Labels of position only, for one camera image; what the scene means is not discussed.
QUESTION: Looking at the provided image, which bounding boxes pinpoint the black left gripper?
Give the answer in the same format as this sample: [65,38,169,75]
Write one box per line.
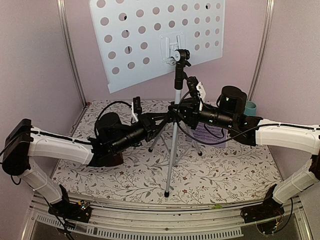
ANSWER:
[112,112,171,154]

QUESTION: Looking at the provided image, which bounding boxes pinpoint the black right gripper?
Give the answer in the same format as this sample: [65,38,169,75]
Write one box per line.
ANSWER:
[168,98,234,131]

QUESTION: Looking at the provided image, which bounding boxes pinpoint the light blue music stand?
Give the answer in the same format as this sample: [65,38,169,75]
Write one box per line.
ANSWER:
[88,0,226,197]

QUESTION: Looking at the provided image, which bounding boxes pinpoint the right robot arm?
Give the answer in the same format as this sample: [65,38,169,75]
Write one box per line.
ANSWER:
[168,85,320,218]

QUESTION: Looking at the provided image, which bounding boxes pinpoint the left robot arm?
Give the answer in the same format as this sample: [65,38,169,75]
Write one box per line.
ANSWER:
[1,112,172,217]

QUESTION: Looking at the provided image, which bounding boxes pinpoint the purple sheet music page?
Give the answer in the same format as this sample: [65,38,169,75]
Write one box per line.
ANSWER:
[191,123,227,143]

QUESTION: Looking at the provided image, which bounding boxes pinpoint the floral patterned table mat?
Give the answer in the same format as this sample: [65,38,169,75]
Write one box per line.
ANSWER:
[48,99,282,205]

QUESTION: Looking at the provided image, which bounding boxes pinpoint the brown wooden metronome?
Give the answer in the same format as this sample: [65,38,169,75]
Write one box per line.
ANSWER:
[109,153,124,167]

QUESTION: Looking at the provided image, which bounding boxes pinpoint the teal cup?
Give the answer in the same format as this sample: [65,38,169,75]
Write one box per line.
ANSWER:
[244,101,257,117]

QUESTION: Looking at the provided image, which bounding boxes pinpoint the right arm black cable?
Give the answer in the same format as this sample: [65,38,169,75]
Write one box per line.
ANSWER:
[177,91,258,145]

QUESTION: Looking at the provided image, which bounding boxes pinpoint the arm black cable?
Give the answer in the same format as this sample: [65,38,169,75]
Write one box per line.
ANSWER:
[94,100,133,133]
[177,91,258,145]

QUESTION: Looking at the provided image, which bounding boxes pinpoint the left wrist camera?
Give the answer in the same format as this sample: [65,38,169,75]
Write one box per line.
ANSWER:
[131,96,142,124]

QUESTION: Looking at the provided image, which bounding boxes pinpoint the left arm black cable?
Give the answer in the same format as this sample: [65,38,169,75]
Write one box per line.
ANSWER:
[94,100,133,133]

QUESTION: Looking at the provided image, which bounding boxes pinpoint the aluminium base frame rail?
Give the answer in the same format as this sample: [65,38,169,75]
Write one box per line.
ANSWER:
[21,192,315,240]

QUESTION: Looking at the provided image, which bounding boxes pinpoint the right aluminium frame post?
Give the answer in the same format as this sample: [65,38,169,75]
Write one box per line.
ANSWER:
[248,0,275,101]

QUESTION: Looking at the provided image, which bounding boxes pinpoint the aluminium frame post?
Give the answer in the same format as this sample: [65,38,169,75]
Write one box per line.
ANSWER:
[248,0,275,101]
[56,0,87,106]

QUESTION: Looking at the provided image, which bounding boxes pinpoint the left aluminium frame post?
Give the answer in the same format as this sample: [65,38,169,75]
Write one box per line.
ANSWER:
[56,0,87,106]

